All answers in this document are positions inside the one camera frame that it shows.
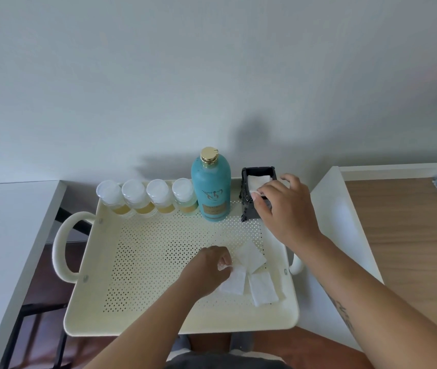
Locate person's left hand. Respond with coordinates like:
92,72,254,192
177,245,233,301

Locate person's right hand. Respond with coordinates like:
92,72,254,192
250,173,324,259

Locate black square pad holder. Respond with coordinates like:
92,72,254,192
240,166,277,222

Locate cream perforated tray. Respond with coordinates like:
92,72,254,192
51,178,306,338

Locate white cotton pads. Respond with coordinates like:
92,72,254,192
233,240,280,308

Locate small clear bottle green liquid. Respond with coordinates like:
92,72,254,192
171,177,199,214

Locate large teal bottle gold cap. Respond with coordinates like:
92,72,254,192
190,147,231,222

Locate small clear bottle yellow liquid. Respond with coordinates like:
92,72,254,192
146,178,176,215
121,178,159,216
96,180,137,219

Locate person's right forearm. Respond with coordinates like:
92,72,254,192
291,234,437,369

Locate person's left forearm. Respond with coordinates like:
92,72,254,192
84,280,219,369

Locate person's left grey sock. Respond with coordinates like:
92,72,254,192
173,334,192,356

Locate person's grey sock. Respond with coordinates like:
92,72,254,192
229,332,254,352
173,334,192,356

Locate person's right grey sock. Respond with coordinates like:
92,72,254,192
229,332,254,352

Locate white shorts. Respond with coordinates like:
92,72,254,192
166,347,277,360

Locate dark grey shirt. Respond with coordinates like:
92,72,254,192
164,351,292,369

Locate wooden desk with white rim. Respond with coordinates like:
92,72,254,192
337,161,437,335

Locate black desk leg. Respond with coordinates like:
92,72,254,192
55,207,96,237

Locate black metal frame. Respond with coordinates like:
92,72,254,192
0,302,69,369

